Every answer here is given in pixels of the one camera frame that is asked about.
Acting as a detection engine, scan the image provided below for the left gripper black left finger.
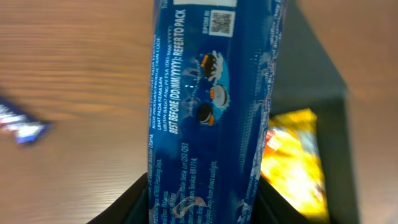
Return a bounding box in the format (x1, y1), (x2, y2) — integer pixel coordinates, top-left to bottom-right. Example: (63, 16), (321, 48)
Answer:
(87, 173), (149, 224)

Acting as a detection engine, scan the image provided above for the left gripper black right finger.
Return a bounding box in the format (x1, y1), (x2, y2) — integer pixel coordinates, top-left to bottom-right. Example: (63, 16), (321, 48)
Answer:
(253, 176), (311, 224)

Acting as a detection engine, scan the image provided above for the black cardboard box with lid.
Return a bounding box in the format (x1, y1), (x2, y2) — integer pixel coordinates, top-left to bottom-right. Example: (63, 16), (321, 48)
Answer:
(271, 1), (360, 224)

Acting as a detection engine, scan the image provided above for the blue snack bar wrapper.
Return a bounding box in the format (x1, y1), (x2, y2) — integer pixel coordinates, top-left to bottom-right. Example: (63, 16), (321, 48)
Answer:
(147, 0), (285, 224)

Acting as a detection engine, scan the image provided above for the purple Dairy Milk chocolate bar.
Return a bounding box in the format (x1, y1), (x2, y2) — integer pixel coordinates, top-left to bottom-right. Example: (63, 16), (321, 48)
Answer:
(1, 97), (52, 145)

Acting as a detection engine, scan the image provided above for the yellow snack packet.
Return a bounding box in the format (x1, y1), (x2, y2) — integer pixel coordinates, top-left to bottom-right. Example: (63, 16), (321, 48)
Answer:
(261, 108), (330, 223)

